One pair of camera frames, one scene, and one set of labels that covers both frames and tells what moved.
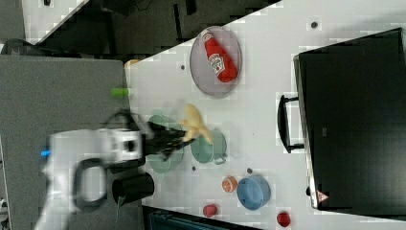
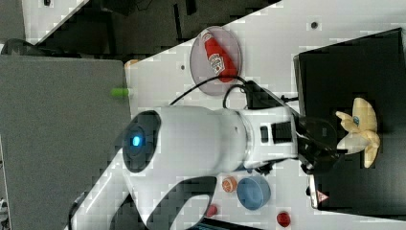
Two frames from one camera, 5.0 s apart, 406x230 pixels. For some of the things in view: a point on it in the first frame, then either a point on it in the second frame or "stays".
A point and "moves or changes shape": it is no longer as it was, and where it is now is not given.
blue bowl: [253, 192] stays
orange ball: [230, 184] stays
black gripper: [163, 141] → [317, 143]
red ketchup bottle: [219, 61] stays
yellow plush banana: [193, 126] moves or changes shape
